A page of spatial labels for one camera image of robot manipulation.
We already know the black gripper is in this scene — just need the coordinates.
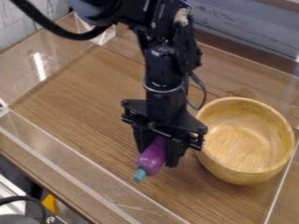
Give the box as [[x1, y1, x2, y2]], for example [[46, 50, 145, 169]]
[[120, 91, 209, 168]]

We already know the purple toy eggplant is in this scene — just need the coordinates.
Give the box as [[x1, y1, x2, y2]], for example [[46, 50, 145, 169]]
[[134, 136, 167, 182]]

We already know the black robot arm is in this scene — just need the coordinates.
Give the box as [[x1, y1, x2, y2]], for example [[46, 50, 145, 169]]
[[70, 0, 209, 167]]

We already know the brown wooden bowl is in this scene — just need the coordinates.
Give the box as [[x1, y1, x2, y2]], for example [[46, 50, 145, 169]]
[[197, 97, 295, 185]]

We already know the yellow tag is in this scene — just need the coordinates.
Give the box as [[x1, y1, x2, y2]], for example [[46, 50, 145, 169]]
[[42, 194, 58, 214]]

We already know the clear acrylic barrier wall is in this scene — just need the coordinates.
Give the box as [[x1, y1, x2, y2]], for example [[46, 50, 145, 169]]
[[0, 26, 299, 224]]

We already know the clear acrylic corner bracket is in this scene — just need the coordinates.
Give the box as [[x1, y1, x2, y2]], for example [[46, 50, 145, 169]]
[[72, 11, 118, 46]]

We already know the black cable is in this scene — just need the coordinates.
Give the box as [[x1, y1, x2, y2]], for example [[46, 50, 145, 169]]
[[10, 0, 115, 41]]

